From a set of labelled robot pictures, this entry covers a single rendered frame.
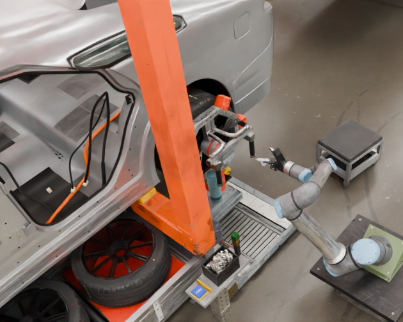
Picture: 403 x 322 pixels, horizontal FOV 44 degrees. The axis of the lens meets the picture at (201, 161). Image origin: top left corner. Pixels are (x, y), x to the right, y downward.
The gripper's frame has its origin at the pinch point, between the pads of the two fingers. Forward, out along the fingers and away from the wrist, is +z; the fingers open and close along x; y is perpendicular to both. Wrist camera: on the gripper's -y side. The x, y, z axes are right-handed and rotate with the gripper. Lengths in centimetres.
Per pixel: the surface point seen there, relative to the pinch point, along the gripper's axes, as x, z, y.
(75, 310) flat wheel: -151, 28, 33
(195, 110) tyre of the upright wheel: -20, 38, -33
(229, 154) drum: -16.6, 15.3, -2.5
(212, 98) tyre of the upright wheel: -3, 39, -32
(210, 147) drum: -22.0, 27.3, -7.3
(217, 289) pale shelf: -83, -28, 38
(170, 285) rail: -98, 1, 44
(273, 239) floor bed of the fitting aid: -9, -12, 77
